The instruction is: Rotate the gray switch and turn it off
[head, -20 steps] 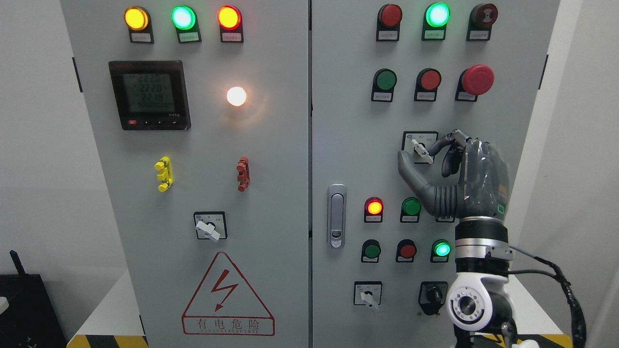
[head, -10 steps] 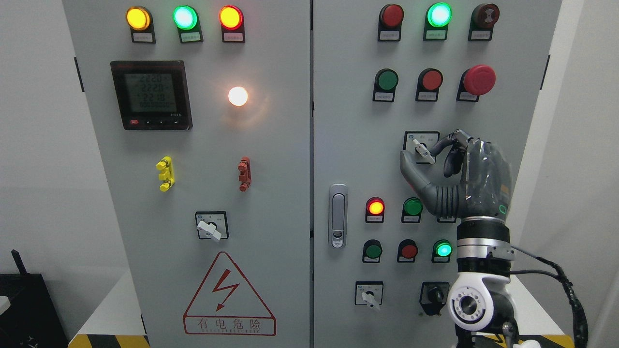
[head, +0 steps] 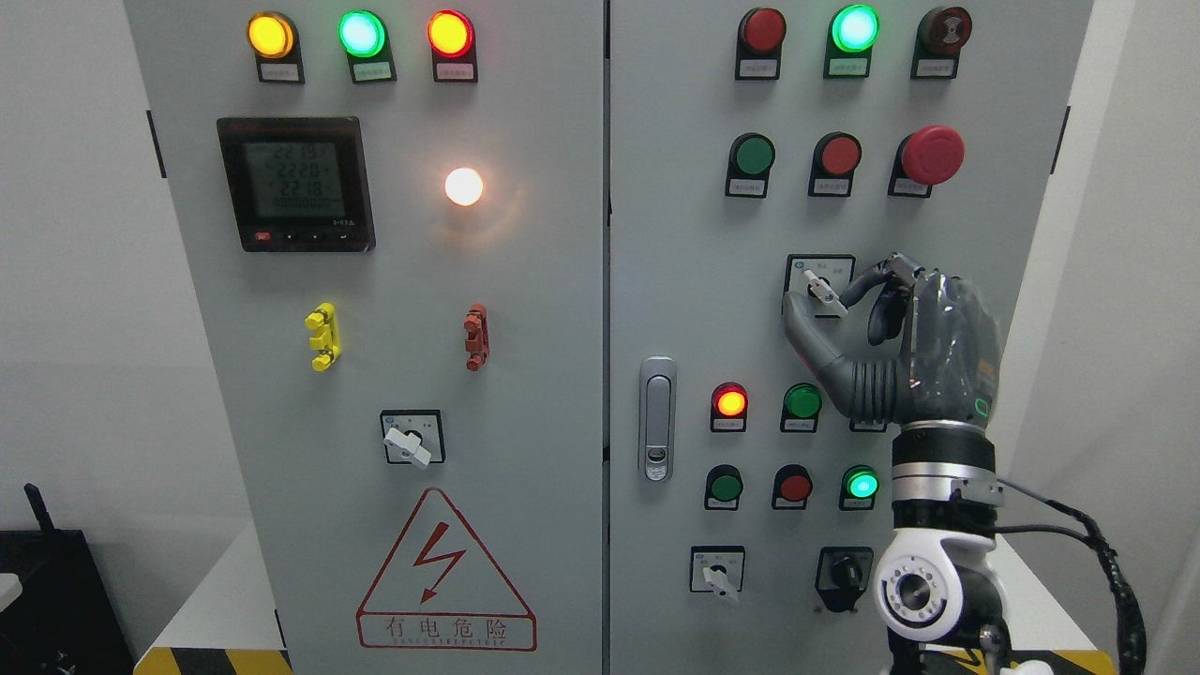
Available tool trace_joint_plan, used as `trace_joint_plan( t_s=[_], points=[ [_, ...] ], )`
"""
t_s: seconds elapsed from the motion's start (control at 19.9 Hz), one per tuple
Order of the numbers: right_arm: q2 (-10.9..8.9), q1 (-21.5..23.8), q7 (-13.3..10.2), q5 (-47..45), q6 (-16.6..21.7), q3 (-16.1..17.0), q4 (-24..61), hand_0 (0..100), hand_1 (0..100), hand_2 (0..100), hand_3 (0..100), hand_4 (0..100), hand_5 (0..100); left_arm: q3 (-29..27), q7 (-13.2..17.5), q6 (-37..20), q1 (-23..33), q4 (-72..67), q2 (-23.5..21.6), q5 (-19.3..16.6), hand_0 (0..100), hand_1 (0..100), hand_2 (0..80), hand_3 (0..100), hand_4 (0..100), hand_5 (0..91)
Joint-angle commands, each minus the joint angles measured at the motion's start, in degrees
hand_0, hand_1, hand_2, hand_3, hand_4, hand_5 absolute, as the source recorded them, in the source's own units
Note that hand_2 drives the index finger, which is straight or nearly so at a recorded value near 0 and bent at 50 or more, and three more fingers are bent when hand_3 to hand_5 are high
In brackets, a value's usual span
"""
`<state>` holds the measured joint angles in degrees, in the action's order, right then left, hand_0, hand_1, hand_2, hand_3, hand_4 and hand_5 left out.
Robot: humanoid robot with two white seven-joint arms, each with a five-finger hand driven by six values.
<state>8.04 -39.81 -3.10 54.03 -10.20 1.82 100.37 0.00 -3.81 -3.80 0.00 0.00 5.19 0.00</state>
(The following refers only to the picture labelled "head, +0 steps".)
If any black selector knob switch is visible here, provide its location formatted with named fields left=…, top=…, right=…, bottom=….
left=815, top=546, right=874, bottom=613

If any red emergency stop button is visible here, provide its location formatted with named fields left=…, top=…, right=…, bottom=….
left=888, top=125, right=966, bottom=198

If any red terminal connector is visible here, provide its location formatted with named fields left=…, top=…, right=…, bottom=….
left=463, top=303, right=491, bottom=372

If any lower red push button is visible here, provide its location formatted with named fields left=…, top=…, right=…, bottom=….
left=772, top=464, right=812, bottom=510

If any middle green indicator light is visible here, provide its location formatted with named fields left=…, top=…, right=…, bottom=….
left=779, top=382, right=823, bottom=434

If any top left red indicator light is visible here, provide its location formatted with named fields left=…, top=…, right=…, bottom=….
left=426, top=8, right=478, bottom=83

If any top right green indicator light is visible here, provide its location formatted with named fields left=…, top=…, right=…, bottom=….
left=823, top=4, right=881, bottom=80

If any lit lower green indicator light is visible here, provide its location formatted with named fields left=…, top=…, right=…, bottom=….
left=836, top=464, right=881, bottom=512

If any top left green indicator light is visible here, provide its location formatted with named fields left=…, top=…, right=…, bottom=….
left=337, top=8, right=396, bottom=84

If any red push button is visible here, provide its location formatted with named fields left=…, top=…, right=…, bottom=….
left=806, top=131, right=863, bottom=198
left=772, top=464, right=812, bottom=510

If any black box with antenna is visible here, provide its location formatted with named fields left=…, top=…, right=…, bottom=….
left=1, top=484, right=134, bottom=674

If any yellow terminal connector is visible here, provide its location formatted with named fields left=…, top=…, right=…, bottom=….
left=304, top=301, right=342, bottom=372

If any yellow indicator light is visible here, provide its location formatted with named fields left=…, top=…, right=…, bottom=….
left=246, top=11, right=305, bottom=84

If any silver door latch handle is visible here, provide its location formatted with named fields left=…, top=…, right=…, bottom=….
left=638, top=356, right=677, bottom=483

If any green push button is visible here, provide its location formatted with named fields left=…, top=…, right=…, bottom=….
left=725, top=132, right=775, bottom=198
left=704, top=464, right=744, bottom=510

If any lit red indicator light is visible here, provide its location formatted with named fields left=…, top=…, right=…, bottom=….
left=709, top=382, right=746, bottom=434

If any red electrical hazard warning sticker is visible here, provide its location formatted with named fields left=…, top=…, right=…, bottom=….
left=356, top=486, right=538, bottom=651

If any black digital power meter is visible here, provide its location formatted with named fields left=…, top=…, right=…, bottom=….
left=216, top=117, right=376, bottom=252

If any white glowing indicator light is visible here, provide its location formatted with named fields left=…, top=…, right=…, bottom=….
left=444, top=167, right=486, bottom=208

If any gray electrical cabinet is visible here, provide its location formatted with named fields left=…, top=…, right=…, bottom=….
left=125, top=1, right=1092, bottom=674

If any upper red push button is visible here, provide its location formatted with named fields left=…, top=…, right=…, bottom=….
left=806, top=131, right=863, bottom=198

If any top right dark red light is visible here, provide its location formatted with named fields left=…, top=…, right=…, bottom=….
left=734, top=6, right=788, bottom=80

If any gray robotic hand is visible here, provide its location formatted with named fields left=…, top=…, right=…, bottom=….
left=781, top=252, right=1001, bottom=431

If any lower green push button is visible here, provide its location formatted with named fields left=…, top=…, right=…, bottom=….
left=704, top=464, right=744, bottom=510

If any upper green push button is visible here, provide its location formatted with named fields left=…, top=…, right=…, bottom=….
left=725, top=132, right=775, bottom=198

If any left door gray rotary switch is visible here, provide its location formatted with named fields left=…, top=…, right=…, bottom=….
left=379, top=410, right=445, bottom=470

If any dark red buzzer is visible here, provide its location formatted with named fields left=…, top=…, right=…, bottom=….
left=911, top=6, right=972, bottom=80

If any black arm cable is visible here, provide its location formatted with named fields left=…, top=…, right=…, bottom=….
left=994, top=478, right=1148, bottom=675

